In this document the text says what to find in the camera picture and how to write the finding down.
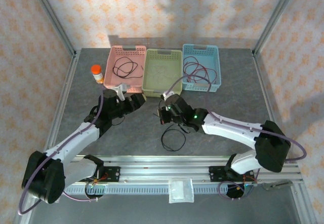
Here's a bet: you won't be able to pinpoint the cable pile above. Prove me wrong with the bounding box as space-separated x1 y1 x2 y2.
114 56 138 74
161 124 187 152
185 62 216 83

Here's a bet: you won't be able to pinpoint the black cable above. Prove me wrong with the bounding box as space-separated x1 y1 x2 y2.
112 64 145 79

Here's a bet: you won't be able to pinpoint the orange lid bottle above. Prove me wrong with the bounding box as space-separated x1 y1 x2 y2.
91 65 106 85

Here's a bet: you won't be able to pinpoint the green plastic basket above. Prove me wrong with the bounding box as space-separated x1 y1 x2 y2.
141 48 183 98

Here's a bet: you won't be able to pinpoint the pink plastic basket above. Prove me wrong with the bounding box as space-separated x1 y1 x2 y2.
103 45 148 94

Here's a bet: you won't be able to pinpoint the aluminium side beam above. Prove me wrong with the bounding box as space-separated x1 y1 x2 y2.
14 50 82 224
252 49 324 224

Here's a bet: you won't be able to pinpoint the blue plastic basket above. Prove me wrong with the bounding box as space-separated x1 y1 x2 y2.
182 43 222 93

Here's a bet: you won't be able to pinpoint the clear plastic bag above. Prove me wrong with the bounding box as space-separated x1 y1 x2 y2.
168 178 195 204

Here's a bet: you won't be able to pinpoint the grey pliers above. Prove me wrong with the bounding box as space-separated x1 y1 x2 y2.
262 179 293 191

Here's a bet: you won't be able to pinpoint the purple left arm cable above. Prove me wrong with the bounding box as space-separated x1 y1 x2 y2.
17 94 104 216

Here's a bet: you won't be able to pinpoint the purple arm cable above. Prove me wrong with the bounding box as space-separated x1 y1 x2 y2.
164 76 308 200
17 94 104 216

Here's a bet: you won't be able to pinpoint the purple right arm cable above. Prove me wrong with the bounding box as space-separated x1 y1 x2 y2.
164 76 308 200

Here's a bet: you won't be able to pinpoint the aluminium mounting rail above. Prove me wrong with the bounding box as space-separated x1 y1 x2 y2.
27 155 303 185

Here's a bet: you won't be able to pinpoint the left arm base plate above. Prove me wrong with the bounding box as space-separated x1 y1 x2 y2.
96 166 121 183

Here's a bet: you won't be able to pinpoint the grey slotted cable duct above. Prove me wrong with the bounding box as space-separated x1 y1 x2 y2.
62 184 254 196

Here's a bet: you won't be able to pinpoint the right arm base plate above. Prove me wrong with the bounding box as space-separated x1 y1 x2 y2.
208 165 254 183

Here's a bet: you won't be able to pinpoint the aluminium frame post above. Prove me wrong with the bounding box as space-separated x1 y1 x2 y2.
26 0 78 57
252 0 302 56

